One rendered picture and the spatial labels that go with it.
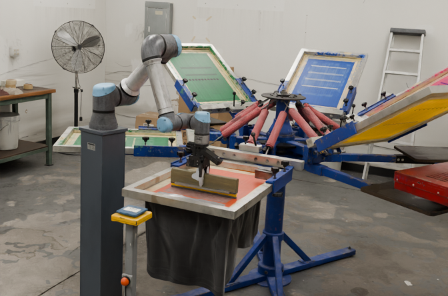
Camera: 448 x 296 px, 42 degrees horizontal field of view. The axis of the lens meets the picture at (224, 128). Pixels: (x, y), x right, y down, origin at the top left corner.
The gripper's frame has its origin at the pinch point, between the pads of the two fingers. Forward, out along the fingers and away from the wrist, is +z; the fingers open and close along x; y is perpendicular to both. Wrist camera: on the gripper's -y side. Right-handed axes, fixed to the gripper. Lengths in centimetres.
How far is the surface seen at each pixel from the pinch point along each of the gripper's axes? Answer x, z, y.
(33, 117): -299, 41, 383
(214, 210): 26.7, 3.4, -18.3
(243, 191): -14.0, 4.9, -15.5
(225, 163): -48.2, 0.8, 10.1
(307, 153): -94, -2, -25
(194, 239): 16.0, 23.3, -3.6
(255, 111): -101, -24, 13
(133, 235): 45.5, 14.7, 11.5
